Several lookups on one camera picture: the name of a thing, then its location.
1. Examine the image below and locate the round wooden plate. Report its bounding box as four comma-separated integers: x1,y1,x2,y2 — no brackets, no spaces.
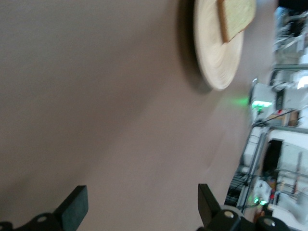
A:
193,0,245,91

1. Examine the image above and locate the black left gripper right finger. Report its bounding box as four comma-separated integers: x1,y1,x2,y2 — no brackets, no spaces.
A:
197,183,291,231

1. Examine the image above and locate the brown bread slice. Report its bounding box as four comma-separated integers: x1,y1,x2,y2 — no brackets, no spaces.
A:
218,0,257,44

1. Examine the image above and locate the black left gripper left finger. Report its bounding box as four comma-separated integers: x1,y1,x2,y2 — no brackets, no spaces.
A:
0,185,89,231

